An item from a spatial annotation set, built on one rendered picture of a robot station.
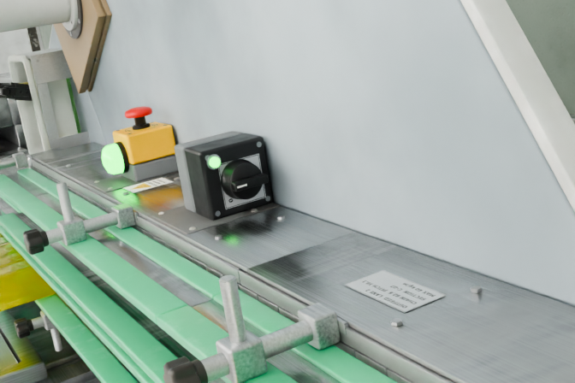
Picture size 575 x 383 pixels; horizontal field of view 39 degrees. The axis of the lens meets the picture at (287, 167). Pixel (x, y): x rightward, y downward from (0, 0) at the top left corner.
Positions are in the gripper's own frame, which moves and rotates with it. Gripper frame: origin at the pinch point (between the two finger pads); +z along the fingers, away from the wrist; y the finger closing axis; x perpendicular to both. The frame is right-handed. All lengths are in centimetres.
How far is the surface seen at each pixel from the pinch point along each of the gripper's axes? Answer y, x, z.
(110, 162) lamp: 55, -7, 1
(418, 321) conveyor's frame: 122, -9, 2
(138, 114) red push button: 55, 0, 5
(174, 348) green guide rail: 92, -21, -3
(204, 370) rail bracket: 117, -13, -12
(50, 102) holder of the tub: 7.4, -1.4, 3.8
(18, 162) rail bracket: 11.8, -12.7, -2.7
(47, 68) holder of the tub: 7.3, 5.0, 2.8
